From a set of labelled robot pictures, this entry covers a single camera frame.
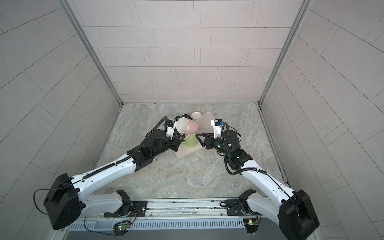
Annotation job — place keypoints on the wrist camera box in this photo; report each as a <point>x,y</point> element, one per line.
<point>170,128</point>
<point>217,125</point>

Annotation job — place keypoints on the white vent grille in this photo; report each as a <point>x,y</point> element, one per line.
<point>165,224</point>

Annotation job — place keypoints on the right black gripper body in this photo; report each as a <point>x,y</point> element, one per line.
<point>216,144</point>

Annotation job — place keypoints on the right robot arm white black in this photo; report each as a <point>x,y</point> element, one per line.
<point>291,210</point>

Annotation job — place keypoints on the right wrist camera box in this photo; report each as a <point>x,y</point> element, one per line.
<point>217,125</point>

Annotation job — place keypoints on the white mug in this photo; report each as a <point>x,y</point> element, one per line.
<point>196,116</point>

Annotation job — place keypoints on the circuit board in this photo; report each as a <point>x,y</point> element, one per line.
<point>121,228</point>
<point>252,225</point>

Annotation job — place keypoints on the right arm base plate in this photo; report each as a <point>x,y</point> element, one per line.
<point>234,208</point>

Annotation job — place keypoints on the right circuit board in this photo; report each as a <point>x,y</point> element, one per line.
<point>252,225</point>

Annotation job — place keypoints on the beige rectangular tray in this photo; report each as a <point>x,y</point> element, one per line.
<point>204,127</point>

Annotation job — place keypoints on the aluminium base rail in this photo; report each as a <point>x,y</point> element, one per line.
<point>101,204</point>

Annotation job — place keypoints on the pink mug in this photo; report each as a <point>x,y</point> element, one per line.
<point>187,127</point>

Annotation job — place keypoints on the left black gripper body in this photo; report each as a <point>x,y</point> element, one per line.
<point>171,144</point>

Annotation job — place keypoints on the left circuit board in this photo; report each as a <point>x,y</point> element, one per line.
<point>121,228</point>

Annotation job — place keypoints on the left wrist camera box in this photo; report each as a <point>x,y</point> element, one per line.
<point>170,128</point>

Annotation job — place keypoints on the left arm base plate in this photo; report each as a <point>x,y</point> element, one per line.
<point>135,209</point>

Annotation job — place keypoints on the light green mug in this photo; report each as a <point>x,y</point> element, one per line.
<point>191,141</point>

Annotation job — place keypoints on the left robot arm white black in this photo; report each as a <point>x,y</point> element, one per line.
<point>66,199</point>

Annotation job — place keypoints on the black mug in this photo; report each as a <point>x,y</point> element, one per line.
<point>187,116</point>

